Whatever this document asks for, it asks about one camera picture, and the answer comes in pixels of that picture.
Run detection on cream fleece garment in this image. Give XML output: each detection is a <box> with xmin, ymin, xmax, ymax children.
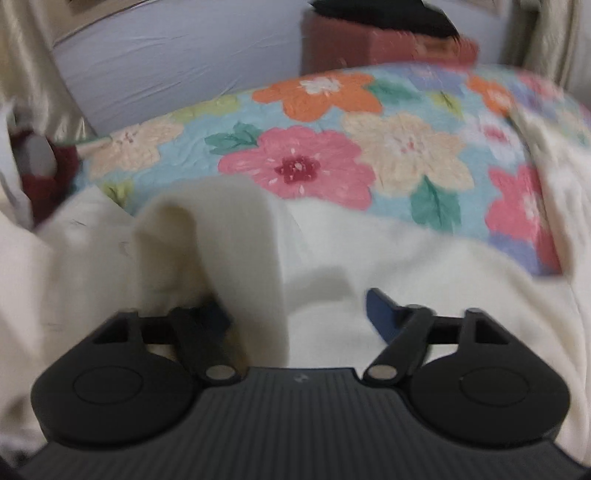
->
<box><xmin>1</xmin><ymin>112</ymin><xmax>590</xmax><ymax>462</ymax></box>

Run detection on black folded clothes on box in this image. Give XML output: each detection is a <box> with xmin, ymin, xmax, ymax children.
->
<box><xmin>311</xmin><ymin>0</ymin><xmax>460</xmax><ymax>39</ymax></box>

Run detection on red and white plush toy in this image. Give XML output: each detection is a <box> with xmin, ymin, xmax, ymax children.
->
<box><xmin>9</xmin><ymin>130</ymin><xmax>81</xmax><ymax>227</ymax></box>

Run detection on floral quilted bedspread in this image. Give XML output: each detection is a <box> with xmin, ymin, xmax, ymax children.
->
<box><xmin>73</xmin><ymin>63</ymin><xmax>590</xmax><ymax>275</ymax></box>

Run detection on beige curtain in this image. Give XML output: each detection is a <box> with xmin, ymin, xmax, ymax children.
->
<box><xmin>1</xmin><ymin>1</ymin><xmax>95</xmax><ymax>144</ymax></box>

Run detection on red storage box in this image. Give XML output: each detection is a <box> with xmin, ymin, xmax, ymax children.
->
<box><xmin>301</xmin><ymin>11</ymin><xmax>480</xmax><ymax>74</ymax></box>

